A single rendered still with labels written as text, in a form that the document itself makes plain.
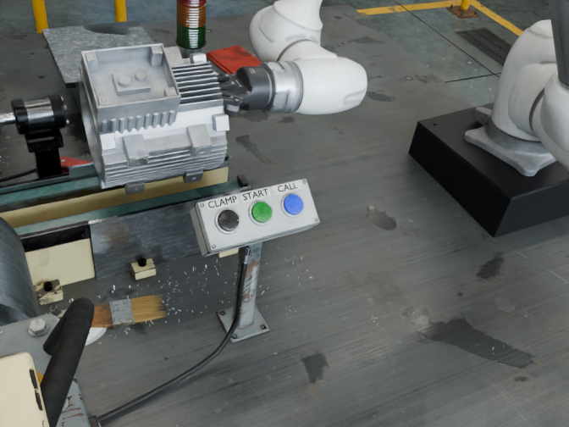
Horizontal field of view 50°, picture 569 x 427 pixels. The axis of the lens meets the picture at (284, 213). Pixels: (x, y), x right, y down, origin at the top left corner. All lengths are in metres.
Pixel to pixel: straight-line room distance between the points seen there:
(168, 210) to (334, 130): 0.61
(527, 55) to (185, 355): 0.84
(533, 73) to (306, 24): 0.44
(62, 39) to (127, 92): 0.69
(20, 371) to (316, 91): 0.81
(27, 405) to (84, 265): 0.74
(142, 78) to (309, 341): 0.50
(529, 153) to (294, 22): 0.56
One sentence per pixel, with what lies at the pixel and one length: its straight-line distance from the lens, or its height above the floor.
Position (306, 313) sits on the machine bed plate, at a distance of 1.09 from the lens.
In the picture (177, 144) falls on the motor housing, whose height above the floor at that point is 1.07.
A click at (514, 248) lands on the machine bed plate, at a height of 0.80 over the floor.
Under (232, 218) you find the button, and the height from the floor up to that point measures 1.07.
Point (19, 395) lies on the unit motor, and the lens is 0.38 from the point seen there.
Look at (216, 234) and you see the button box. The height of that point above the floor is 1.06.
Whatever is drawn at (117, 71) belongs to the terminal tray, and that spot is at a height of 1.16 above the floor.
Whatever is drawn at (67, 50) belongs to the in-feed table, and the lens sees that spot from 1.57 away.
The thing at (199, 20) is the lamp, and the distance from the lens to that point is 1.31.
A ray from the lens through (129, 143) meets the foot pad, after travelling 0.95.
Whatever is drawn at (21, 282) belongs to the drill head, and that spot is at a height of 1.09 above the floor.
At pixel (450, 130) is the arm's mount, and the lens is 1.46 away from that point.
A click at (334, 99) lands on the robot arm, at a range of 1.12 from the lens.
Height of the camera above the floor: 1.63
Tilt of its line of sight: 41 degrees down
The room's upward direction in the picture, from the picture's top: 8 degrees clockwise
